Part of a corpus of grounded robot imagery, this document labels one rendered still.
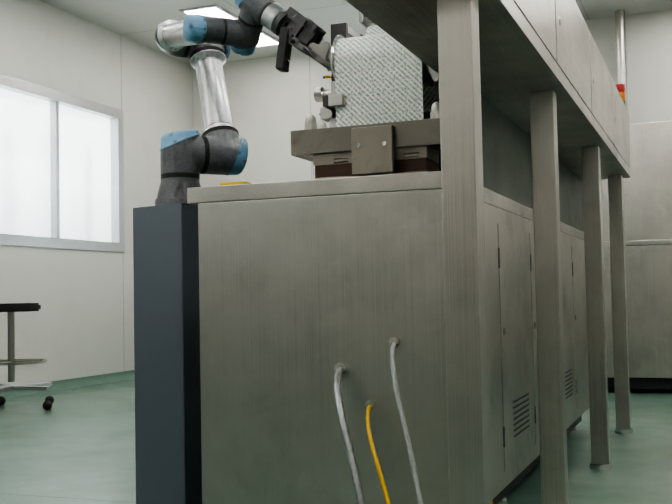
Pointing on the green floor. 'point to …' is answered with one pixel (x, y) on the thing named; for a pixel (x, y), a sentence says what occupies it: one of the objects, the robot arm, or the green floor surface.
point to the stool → (20, 359)
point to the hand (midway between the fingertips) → (329, 68)
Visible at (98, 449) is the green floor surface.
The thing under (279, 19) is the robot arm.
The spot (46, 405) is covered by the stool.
